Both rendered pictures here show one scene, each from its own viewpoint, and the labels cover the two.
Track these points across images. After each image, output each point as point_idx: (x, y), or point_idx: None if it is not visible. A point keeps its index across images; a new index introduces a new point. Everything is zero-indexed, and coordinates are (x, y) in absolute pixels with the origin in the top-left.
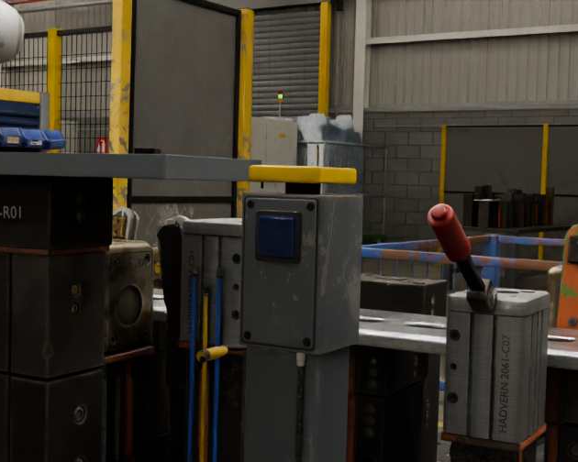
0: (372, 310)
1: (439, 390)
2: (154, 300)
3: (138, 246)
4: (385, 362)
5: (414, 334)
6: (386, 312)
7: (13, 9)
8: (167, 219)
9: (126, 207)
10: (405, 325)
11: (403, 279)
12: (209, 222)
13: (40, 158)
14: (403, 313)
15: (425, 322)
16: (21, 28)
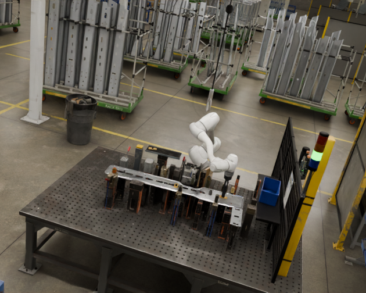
0: (137, 179)
1: (128, 195)
2: (164, 181)
3: (161, 167)
4: None
5: (131, 169)
6: (136, 179)
7: (211, 163)
8: (158, 163)
9: (180, 184)
10: (132, 173)
11: (135, 181)
12: (151, 158)
13: (159, 147)
14: (133, 178)
15: (131, 175)
16: (210, 165)
